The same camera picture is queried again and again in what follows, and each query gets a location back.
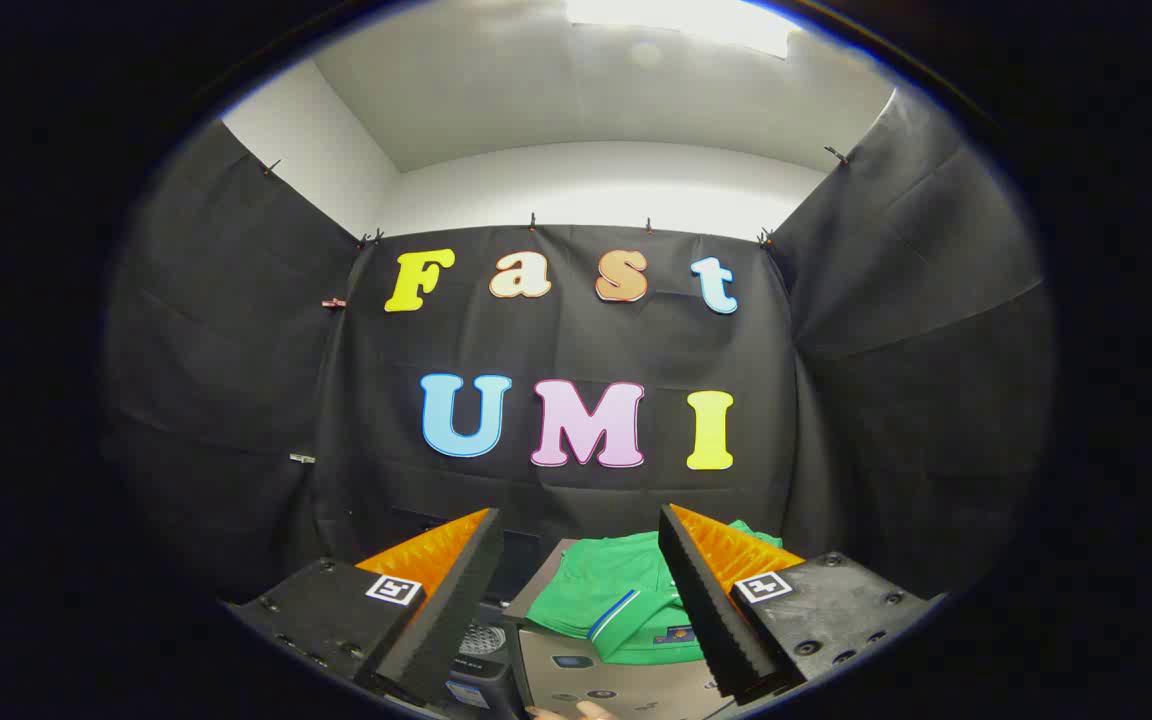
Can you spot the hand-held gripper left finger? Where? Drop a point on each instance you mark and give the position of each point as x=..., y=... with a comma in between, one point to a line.
x=446, y=620

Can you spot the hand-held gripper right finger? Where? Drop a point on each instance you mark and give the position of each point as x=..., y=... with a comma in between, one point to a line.
x=706, y=620

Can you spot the dark grey washing machine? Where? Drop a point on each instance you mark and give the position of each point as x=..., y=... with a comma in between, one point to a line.
x=486, y=640

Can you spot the green polo shirt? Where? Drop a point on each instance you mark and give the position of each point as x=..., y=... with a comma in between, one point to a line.
x=606, y=590

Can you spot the black backdrop cloth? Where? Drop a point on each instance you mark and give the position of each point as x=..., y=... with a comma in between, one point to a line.
x=576, y=340

